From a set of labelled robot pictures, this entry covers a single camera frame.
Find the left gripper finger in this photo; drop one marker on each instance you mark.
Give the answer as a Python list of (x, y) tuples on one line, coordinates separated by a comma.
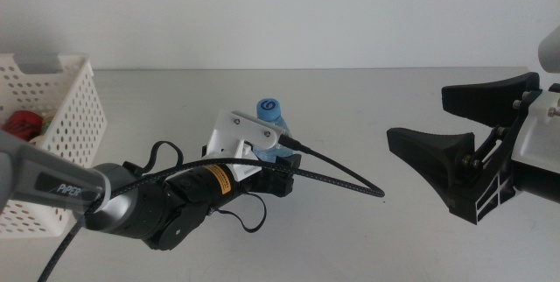
[(291, 161)]

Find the white perforated plastic basket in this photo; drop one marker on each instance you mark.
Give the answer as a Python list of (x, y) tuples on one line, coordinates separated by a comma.
[(98, 115)]

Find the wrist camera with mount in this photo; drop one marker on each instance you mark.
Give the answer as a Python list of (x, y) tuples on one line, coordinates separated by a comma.
[(245, 126), (538, 142)]

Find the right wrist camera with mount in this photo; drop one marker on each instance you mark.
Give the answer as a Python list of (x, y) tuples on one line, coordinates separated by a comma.
[(538, 142)]

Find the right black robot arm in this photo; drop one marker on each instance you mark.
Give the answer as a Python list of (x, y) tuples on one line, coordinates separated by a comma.
[(540, 188)]

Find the clear water bottle blue cap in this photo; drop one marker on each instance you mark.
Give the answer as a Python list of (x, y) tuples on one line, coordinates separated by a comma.
[(268, 107)]

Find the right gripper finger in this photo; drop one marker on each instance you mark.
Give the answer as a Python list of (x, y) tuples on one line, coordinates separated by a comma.
[(429, 150), (490, 98)]

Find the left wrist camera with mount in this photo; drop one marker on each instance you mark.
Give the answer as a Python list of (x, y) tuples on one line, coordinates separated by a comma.
[(245, 126)]

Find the red cola can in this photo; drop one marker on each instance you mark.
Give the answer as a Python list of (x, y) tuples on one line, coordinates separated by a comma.
[(22, 125)]

